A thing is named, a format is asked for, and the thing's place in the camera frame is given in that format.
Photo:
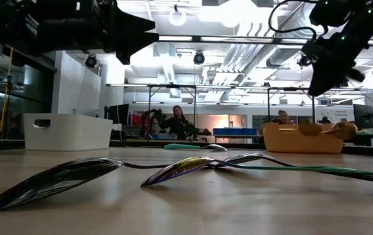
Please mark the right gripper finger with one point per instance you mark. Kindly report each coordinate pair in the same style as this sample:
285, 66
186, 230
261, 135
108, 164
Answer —
328, 78
317, 81

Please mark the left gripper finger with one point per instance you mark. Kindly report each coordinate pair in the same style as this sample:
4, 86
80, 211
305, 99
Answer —
134, 40
131, 23

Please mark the iridescent rainbow spoon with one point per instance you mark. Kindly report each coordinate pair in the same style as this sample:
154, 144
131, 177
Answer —
176, 169

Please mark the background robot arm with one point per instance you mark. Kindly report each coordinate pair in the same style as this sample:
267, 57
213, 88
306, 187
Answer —
201, 131

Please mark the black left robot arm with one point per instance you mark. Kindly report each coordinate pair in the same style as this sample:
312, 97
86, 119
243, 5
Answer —
26, 26

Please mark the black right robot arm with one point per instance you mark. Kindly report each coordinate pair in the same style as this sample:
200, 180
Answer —
362, 16

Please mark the black ceiling spotlight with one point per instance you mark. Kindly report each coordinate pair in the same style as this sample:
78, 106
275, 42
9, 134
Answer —
91, 62
199, 58

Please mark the person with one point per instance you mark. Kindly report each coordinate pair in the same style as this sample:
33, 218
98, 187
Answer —
283, 118
176, 125

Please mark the black monitor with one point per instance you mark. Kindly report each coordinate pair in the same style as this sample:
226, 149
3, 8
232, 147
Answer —
118, 114
362, 115

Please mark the orange plastic bin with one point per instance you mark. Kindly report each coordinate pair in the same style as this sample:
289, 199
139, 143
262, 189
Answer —
297, 143

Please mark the blue crate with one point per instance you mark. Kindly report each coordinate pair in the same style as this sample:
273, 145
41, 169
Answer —
235, 131

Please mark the silver spoon right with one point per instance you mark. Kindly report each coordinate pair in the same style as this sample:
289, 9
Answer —
248, 157

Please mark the white plastic bin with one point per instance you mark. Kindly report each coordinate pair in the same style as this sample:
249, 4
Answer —
75, 134

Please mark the black spoon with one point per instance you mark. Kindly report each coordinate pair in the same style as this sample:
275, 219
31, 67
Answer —
53, 181

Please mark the black table frame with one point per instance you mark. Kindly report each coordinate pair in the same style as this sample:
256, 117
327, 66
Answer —
268, 107
149, 98

